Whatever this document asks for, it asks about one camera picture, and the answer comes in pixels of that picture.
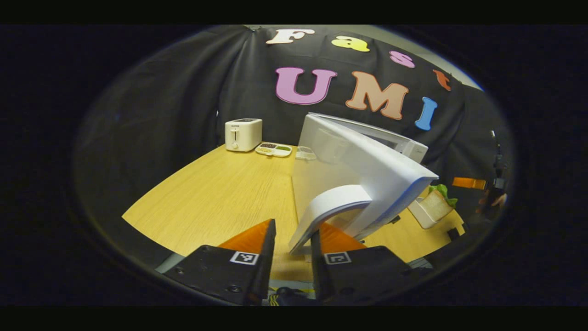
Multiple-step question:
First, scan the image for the white toaster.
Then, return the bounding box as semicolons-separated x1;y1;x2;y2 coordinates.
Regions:
225;118;263;153

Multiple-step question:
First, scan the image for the white divided snack dish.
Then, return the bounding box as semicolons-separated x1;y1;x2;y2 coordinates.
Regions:
255;142;293;158

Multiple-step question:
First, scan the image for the sandwich with green lettuce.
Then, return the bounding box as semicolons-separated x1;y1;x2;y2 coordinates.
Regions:
420;184;458;221

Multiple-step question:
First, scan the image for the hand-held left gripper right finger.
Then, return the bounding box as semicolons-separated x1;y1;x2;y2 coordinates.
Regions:
311;222;433;305

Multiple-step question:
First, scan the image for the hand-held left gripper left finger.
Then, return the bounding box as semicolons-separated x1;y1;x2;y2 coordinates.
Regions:
162;218;277;306

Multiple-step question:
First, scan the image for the white microwave oven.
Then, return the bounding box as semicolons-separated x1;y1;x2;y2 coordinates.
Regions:
288;112;439;256

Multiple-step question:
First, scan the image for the black backdrop cloth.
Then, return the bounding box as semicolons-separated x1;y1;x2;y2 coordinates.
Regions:
73;25;513;276

